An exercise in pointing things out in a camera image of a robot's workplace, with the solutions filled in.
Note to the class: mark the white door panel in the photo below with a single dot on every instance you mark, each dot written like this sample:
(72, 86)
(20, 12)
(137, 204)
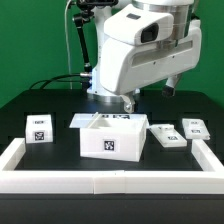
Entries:
(195, 129)
(167, 135)

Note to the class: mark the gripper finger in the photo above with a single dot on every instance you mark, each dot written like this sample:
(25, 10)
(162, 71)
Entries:
(129, 103)

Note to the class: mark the white U-shaped fence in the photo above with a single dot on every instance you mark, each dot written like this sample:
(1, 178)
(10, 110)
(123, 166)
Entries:
(208, 180)

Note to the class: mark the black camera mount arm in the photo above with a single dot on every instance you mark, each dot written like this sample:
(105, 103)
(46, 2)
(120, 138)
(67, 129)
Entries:
(84, 16)

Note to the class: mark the small white cabinet top block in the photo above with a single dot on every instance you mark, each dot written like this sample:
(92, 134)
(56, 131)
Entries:
(39, 129)

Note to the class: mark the white marker sheet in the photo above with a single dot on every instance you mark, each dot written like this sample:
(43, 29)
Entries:
(80, 120)

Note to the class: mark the white cabinet body box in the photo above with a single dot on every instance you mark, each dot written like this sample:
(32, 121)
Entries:
(114, 138)

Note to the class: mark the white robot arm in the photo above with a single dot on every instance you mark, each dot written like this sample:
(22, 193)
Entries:
(145, 42)

